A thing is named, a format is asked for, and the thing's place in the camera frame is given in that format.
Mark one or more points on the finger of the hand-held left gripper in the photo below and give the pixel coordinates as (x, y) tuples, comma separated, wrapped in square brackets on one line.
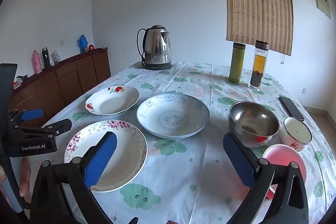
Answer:
[(31, 113), (61, 125)]

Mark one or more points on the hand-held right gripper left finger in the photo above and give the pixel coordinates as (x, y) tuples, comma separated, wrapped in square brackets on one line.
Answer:
[(101, 161)]

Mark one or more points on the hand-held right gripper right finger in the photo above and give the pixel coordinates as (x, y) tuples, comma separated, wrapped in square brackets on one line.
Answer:
[(237, 161)]

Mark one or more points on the pink flower white plate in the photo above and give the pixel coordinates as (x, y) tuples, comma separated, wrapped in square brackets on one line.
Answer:
[(128, 150)]

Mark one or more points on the pink plastic bowl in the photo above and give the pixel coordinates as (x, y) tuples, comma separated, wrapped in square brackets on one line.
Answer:
[(283, 158)]

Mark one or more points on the stainless steel bowl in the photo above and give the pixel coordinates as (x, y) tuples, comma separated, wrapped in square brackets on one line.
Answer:
[(252, 116)]

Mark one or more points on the red flower white plate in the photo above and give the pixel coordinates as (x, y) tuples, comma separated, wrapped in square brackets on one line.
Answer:
[(113, 103)]

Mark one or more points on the white enamel bowl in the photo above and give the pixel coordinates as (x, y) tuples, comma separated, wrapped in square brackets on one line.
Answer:
[(296, 132)]

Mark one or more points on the blue patterned plate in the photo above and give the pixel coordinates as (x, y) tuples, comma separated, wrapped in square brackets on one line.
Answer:
[(173, 116)]

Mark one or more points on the person's left hand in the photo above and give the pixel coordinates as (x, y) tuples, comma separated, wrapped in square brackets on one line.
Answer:
[(25, 176)]

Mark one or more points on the small dark clutter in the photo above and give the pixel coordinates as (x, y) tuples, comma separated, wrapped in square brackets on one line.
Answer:
[(19, 81)]

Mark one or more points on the brown wooden sideboard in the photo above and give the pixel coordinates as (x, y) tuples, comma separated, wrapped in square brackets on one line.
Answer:
[(65, 79)]

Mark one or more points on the pink thermos flask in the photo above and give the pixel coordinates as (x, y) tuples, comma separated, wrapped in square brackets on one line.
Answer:
[(37, 62)]

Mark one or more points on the black bottle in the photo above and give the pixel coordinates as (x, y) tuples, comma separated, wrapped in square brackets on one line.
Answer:
[(46, 58)]

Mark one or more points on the clear plastic packet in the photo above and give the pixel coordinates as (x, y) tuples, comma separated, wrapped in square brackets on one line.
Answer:
[(55, 57)]

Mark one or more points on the black smartphone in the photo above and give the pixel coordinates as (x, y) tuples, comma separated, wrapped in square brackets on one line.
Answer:
[(291, 108)]

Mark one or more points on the red apple ornament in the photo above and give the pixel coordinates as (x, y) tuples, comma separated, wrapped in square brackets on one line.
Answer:
[(91, 47)]

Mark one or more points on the blue thermos jug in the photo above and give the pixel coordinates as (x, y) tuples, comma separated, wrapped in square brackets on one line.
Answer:
[(83, 44)]

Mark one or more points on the glass tea bottle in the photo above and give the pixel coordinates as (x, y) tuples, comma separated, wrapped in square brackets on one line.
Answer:
[(258, 66)]

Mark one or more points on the green thermos bottle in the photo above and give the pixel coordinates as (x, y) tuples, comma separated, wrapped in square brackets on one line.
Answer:
[(237, 64)]

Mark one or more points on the stainless steel electric kettle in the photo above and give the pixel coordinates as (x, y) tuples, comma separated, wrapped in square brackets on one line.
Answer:
[(157, 48)]

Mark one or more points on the bamboo window blind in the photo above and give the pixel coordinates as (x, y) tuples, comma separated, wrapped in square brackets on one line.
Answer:
[(257, 3)]

